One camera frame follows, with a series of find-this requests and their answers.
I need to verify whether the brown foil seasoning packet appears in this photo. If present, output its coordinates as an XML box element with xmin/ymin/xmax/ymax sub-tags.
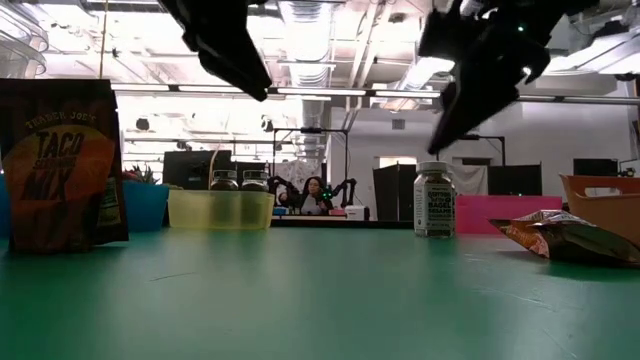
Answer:
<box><xmin>488</xmin><ymin>209</ymin><xmax>640</xmax><ymax>267</ymax></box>

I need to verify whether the yellow hanging cord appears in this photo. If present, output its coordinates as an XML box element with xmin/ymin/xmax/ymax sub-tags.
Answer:
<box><xmin>98</xmin><ymin>0</ymin><xmax>110</xmax><ymax>80</ymax></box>

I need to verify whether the small succulent plant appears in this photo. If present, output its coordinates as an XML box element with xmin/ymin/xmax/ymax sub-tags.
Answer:
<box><xmin>127</xmin><ymin>164</ymin><xmax>161</xmax><ymax>185</ymax></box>

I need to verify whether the small black background monitor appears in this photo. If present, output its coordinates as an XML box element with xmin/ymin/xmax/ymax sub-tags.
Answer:
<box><xmin>573</xmin><ymin>158</ymin><xmax>620</xmax><ymax>177</ymax></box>

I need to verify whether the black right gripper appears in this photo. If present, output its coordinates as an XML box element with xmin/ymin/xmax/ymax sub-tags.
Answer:
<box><xmin>418</xmin><ymin>0</ymin><xmax>551</xmax><ymax>156</ymax></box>

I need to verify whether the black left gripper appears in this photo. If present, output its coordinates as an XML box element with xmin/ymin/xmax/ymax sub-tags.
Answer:
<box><xmin>159</xmin><ymin>0</ymin><xmax>274</xmax><ymax>103</ymax></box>

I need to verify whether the white hanging cloth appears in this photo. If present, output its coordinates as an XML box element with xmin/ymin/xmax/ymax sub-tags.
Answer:
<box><xmin>452</xmin><ymin>164</ymin><xmax>489</xmax><ymax>196</ymax></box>

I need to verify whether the silver ventilation duct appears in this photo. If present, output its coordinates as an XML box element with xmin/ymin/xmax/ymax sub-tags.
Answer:
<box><xmin>277</xmin><ymin>0</ymin><xmax>334</xmax><ymax>162</ymax></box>

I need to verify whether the translucent yellow plastic bin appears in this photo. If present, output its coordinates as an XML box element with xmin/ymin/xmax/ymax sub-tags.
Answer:
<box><xmin>167</xmin><ymin>188</ymin><xmax>276</xmax><ymax>231</ymax></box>

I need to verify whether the person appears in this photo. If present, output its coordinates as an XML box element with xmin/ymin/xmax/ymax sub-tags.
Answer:
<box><xmin>285</xmin><ymin>175</ymin><xmax>335</xmax><ymax>217</ymax></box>

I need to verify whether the blue plastic bin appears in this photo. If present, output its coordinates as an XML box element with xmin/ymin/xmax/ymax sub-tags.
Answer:
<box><xmin>0</xmin><ymin>172</ymin><xmax>170</xmax><ymax>236</ymax></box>

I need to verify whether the pink plastic bin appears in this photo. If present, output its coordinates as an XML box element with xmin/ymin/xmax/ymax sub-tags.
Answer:
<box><xmin>454</xmin><ymin>194</ymin><xmax>564</xmax><ymax>235</ymax></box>

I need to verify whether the orange plastic bin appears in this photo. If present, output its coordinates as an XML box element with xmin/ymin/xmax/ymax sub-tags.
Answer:
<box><xmin>558</xmin><ymin>173</ymin><xmax>640</xmax><ymax>246</ymax></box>

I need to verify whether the white patterned cloth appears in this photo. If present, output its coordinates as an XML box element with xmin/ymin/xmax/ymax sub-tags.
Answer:
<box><xmin>274</xmin><ymin>159</ymin><xmax>324</xmax><ymax>201</ymax></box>

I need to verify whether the large black background monitor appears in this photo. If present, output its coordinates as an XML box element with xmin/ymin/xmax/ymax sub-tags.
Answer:
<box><xmin>162</xmin><ymin>149</ymin><xmax>234</xmax><ymax>191</ymax></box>

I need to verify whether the white-lid glass spice jar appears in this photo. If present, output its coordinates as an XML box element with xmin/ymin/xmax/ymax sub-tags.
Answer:
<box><xmin>413</xmin><ymin>160</ymin><xmax>457</xmax><ymax>239</ymax></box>

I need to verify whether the orange taco seasoning packet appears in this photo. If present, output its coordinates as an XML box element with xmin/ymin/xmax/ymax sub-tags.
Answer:
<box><xmin>0</xmin><ymin>78</ymin><xmax>130</xmax><ymax>254</ymax></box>

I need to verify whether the black metal stand frame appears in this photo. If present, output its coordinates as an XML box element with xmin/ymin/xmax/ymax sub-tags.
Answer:
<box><xmin>459</xmin><ymin>133</ymin><xmax>506</xmax><ymax>167</ymax></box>
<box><xmin>272</xmin><ymin>127</ymin><xmax>350</xmax><ymax>211</ymax></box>

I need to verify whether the green herb glass spice jar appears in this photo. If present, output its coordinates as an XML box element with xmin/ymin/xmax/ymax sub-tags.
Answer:
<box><xmin>209</xmin><ymin>169</ymin><xmax>240</xmax><ymax>224</ymax></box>
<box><xmin>241</xmin><ymin>169</ymin><xmax>270</xmax><ymax>224</ymax></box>

